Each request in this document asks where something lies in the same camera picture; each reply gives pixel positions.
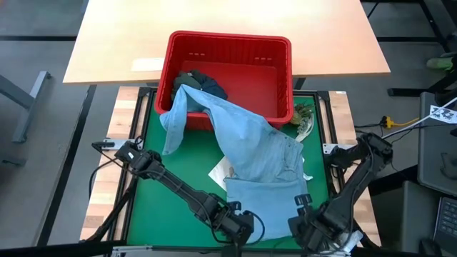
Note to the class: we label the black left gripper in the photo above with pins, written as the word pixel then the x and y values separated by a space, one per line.
pixel 233 226

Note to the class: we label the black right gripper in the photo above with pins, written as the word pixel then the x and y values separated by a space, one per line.
pixel 317 226

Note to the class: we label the light blue jeans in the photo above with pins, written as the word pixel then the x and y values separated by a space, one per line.
pixel 250 142

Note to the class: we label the dark green garment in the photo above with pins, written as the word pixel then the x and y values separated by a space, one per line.
pixel 185 81

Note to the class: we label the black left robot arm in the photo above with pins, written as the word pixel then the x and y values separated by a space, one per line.
pixel 178 189

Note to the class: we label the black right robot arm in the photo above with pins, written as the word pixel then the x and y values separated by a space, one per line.
pixel 357 178

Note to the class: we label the red plastic laundry bin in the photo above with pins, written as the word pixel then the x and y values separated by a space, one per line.
pixel 250 85

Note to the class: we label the white printed tote bag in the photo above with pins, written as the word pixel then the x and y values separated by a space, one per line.
pixel 218 173

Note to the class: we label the clear spray bottle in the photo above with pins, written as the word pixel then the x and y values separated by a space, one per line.
pixel 353 238

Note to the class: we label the artificial succulent plant pot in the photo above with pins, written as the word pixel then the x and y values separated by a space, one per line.
pixel 301 112

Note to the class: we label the navy garment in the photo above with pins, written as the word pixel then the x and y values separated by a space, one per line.
pixel 211 86

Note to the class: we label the grey cabinet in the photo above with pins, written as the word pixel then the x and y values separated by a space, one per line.
pixel 435 160

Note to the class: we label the dark keypad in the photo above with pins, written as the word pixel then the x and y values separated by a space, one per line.
pixel 448 221

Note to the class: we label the black desk foot bar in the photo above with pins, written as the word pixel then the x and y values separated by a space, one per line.
pixel 64 178
pixel 410 92

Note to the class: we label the white printed tag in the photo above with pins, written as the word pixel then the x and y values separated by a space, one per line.
pixel 442 114

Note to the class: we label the white desk label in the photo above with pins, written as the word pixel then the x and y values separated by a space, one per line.
pixel 146 65

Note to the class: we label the person's foot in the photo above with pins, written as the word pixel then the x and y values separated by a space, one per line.
pixel 441 63

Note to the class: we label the light wooden desk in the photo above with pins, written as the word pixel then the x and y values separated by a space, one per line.
pixel 143 28

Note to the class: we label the grey metal table leg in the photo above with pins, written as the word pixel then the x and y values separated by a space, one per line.
pixel 32 107

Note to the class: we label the black aluminium table frame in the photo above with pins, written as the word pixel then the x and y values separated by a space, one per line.
pixel 125 214

